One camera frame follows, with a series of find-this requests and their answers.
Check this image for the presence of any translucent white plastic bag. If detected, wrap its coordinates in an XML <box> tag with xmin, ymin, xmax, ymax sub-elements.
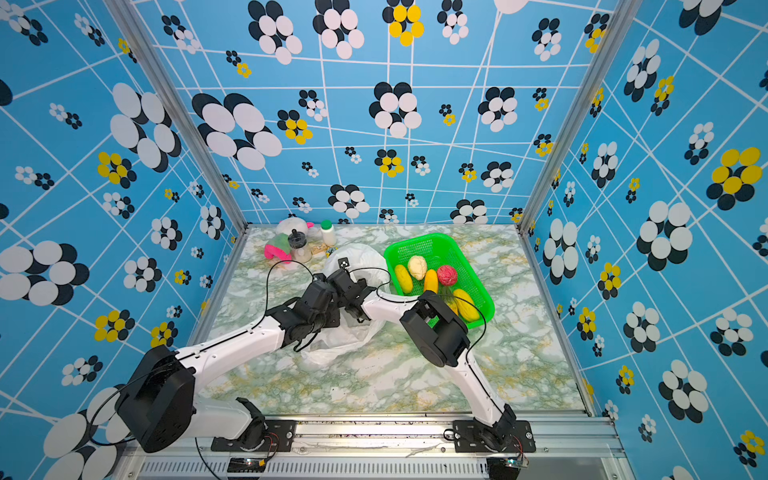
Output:
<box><xmin>301</xmin><ymin>243</ymin><xmax>390</xmax><ymax>368</ymax></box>

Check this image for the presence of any yellow banana fruit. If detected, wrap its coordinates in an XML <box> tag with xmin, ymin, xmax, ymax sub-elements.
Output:
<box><xmin>395</xmin><ymin>265</ymin><xmax>414</xmax><ymax>295</ymax></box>

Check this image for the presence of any beige round pear fruit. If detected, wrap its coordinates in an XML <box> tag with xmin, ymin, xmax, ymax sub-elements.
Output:
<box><xmin>407</xmin><ymin>255</ymin><xmax>428</xmax><ymax>281</ymax></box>

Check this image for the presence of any red fruit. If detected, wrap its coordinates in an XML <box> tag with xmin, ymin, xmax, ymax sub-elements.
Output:
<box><xmin>437</xmin><ymin>265</ymin><xmax>458</xmax><ymax>287</ymax></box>

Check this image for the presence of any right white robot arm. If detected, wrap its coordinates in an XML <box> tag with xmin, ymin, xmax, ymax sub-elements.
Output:
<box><xmin>313</xmin><ymin>269</ymin><xmax>517</xmax><ymax>452</ymax></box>

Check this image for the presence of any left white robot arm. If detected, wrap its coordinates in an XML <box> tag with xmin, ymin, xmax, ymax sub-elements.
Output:
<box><xmin>115</xmin><ymin>278</ymin><xmax>349</xmax><ymax>453</ymax></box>

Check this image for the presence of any glass jar black lid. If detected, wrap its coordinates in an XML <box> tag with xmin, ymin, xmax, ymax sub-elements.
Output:
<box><xmin>288</xmin><ymin>229</ymin><xmax>312</xmax><ymax>263</ymax></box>

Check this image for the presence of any white bottle green cap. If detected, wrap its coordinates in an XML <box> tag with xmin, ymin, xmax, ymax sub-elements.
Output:
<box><xmin>320</xmin><ymin>220</ymin><xmax>337</xmax><ymax>247</ymax></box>

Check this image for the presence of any pink green plush toy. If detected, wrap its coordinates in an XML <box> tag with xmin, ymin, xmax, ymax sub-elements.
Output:
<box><xmin>263</xmin><ymin>233</ymin><xmax>292</xmax><ymax>261</ymax></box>

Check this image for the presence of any white plush toy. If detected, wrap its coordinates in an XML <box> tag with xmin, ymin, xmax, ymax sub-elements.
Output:
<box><xmin>276</xmin><ymin>217</ymin><xmax>314</xmax><ymax>236</ymax></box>

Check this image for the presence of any green plastic basket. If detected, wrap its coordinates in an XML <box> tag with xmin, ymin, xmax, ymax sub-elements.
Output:
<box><xmin>384</xmin><ymin>233</ymin><xmax>495</xmax><ymax>329</ymax></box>

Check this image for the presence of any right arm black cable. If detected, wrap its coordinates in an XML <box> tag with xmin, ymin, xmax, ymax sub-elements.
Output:
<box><xmin>347</xmin><ymin>266</ymin><xmax>488</xmax><ymax>367</ymax></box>

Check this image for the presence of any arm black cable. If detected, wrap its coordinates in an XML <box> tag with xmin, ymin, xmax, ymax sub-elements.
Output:
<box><xmin>86</xmin><ymin>259</ymin><xmax>316</xmax><ymax>448</ymax></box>
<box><xmin>347</xmin><ymin>266</ymin><xmax>488</xmax><ymax>367</ymax></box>

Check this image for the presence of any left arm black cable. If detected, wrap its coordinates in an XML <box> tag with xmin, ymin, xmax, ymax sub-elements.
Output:
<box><xmin>86</xmin><ymin>259</ymin><xmax>316</xmax><ymax>448</ymax></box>

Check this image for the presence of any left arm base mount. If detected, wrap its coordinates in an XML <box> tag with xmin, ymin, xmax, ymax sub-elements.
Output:
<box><xmin>211</xmin><ymin>420</ymin><xmax>297</xmax><ymax>454</ymax></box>

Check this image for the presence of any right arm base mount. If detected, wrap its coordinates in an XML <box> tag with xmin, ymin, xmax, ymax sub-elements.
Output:
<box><xmin>444</xmin><ymin>420</ymin><xmax>537</xmax><ymax>455</ymax></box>

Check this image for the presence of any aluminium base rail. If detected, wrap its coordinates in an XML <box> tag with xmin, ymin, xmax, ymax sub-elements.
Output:
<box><xmin>114</xmin><ymin>410</ymin><xmax>635</xmax><ymax>479</ymax></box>

